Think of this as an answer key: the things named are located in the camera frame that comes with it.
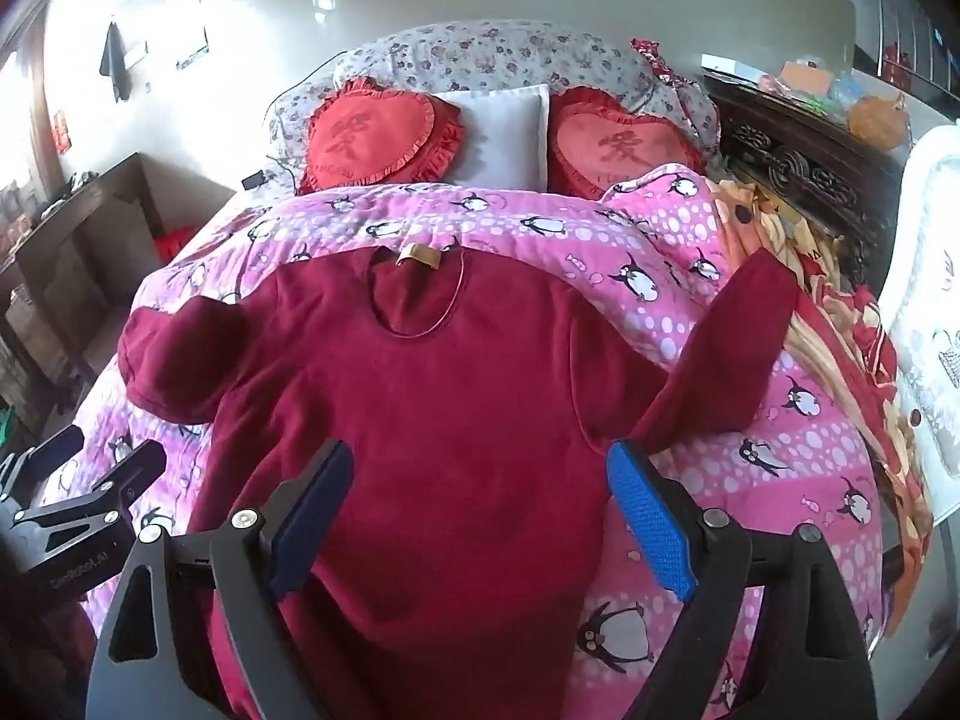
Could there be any orange paper box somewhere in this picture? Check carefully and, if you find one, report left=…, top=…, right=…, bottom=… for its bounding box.
left=780, top=64, right=833, bottom=95

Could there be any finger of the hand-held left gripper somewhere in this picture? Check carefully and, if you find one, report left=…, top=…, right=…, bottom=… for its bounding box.
left=0, top=424, right=85, bottom=503
left=15, top=439, right=167, bottom=533

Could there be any white flat box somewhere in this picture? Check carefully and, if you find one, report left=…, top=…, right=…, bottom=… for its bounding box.
left=701, top=52, right=766, bottom=83

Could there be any small red heart pillow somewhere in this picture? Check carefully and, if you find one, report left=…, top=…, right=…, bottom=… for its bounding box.
left=547, top=86, right=707, bottom=200

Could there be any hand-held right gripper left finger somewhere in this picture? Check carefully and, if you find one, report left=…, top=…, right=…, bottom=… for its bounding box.
left=90, top=439, right=355, bottom=720

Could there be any metal railing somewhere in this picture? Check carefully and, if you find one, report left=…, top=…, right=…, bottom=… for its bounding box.
left=874, top=0, right=960, bottom=91

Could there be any dark red sweater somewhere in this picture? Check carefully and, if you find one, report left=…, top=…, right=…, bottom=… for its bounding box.
left=118, top=244, right=800, bottom=720

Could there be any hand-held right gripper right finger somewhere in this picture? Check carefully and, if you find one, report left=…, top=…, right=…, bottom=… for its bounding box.
left=606, top=439, right=878, bottom=720

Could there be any black charger cable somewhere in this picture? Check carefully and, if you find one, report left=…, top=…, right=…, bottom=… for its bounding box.
left=262, top=52, right=340, bottom=188

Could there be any white pillow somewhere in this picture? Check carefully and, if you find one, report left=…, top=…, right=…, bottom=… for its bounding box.
left=431, top=84, right=551, bottom=191

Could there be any red ruffled cloth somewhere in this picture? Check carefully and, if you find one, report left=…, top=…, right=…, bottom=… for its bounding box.
left=631, top=37, right=702, bottom=91

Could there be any dark cloth on wall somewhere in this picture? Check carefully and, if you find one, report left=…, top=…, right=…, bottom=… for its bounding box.
left=100, top=21, right=136, bottom=102

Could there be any orange patterned blanket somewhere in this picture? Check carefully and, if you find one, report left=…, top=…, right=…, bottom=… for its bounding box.
left=709, top=176, right=935, bottom=631

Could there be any small floral pillow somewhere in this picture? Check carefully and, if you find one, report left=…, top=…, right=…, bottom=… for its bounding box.
left=271, top=81, right=340, bottom=162

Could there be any large red heart pillow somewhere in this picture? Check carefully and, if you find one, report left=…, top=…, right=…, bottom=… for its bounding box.
left=300, top=77, right=464, bottom=192

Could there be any pink penguin print blanket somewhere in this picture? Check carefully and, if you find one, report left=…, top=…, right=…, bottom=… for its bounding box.
left=37, top=163, right=897, bottom=720

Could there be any orange plastic bag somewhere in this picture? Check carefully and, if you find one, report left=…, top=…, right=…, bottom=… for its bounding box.
left=847, top=94, right=910, bottom=151

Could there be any dark wooden desk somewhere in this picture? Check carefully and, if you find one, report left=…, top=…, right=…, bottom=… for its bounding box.
left=0, top=154, right=170, bottom=421

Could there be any large floral pillow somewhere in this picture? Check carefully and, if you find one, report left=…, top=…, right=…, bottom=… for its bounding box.
left=334, top=22, right=721, bottom=166

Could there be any person's left forearm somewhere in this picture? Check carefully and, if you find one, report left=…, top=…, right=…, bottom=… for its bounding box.
left=0, top=577, right=100, bottom=720

